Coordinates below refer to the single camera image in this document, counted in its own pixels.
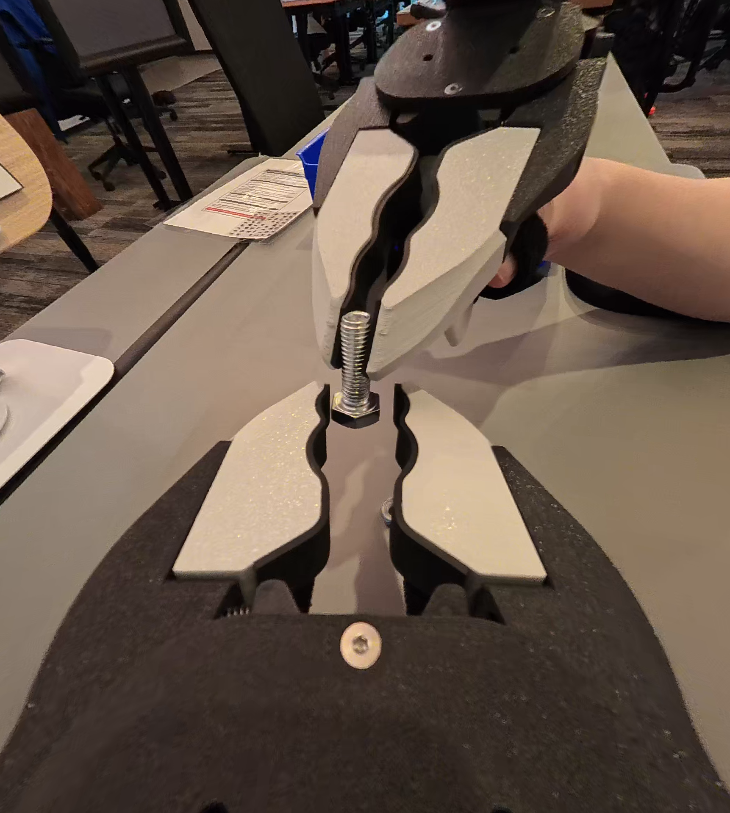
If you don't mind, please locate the blue jacket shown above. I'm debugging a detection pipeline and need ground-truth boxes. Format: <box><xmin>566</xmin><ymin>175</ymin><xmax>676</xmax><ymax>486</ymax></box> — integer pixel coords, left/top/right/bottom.
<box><xmin>0</xmin><ymin>0</ymin><xmax>61</xmax><ymax>137</ymax></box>

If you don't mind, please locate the blue plastic bin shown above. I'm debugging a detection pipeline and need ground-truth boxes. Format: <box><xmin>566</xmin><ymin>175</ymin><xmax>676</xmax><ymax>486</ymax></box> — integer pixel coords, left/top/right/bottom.
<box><xmin>296</xmin><ymin>129</ymin><xmax>330</xmax><ymax>199</ymax></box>

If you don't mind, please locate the silver hex bolt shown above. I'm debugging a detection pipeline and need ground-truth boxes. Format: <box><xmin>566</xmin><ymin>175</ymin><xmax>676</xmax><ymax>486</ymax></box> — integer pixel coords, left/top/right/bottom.
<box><xmin>330</xmin><ymin>310</ymin><xmax>381</xmax><ymax>431</ymax></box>

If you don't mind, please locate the wood and white document stand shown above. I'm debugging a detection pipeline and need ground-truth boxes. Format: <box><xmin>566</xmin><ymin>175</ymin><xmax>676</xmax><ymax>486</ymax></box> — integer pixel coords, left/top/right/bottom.
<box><xmin>0</xmin><ymin>66</ymin><xmax>116</xmax><ymax>529</ymax></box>

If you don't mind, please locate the person's right forearm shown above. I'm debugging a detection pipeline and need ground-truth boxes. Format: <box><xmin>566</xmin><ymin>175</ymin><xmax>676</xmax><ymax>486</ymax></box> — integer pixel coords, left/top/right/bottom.
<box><xmin>600</xmin><ymin>159</ymin><xmax>730</xmax><ymax>325</ymax></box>

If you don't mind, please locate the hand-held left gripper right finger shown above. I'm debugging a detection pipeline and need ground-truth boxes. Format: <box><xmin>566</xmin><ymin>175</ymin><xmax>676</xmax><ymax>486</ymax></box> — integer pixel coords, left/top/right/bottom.
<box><xmin>389</xmin><ymin>382</ymin><xmax>549</xmax><ymax>611</ymax></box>

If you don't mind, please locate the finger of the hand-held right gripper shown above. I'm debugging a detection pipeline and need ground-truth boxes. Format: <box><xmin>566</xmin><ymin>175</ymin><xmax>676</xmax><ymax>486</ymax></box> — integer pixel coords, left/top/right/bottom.
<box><xmin>311</xmin><ymin>127</ymin><xmax>419</xmax><ymax>372</ymax></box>
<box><xmin>368</xmin><ymin>127</ymin><xmax>542</xmax><ymax>377</ymax></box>

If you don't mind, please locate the laminated instruction sheet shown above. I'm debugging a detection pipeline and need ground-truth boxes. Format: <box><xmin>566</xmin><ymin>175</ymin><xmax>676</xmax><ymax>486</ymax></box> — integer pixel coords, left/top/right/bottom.
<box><xmin>163</xmin><ymin>159</ymin><xmax>315</xmax><ymax>243</ymax></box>

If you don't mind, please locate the brown wooden post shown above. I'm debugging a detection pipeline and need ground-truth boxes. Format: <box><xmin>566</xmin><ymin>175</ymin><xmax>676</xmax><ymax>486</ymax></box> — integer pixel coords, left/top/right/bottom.
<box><xmin>6</xmin><ymin>108</ymin><xmax>102</xmax><ymax>220</ymax></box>

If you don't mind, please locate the black framed display easel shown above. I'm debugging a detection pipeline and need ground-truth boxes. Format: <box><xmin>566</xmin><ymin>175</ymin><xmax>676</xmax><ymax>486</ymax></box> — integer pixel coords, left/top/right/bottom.
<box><xmin>41</xmin><ymin>0</ymin><xmax>195</xmax><ymax>210</ymax></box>

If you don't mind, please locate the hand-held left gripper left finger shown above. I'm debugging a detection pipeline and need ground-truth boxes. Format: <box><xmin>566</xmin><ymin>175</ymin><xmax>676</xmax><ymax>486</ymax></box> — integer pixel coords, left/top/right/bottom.
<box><xmin>172</xmin><ymin>381</ymin><xmax>330</xmax><ymax>614</ymax></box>

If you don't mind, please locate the person's right hand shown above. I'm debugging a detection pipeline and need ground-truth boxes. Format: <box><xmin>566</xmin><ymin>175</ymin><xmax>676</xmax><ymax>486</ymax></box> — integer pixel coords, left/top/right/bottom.
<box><xmin>489</xmin><ymin>155</ymin><xmax>607</xmax><ymax>290</ymax></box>

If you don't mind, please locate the black wrist rest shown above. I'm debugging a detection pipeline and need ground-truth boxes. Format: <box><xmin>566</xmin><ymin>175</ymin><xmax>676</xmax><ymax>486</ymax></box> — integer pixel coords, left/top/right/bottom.
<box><xmin>565</xmin><ymin>270</ymin><xmax>730</xmax><ymax>318</ymax></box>

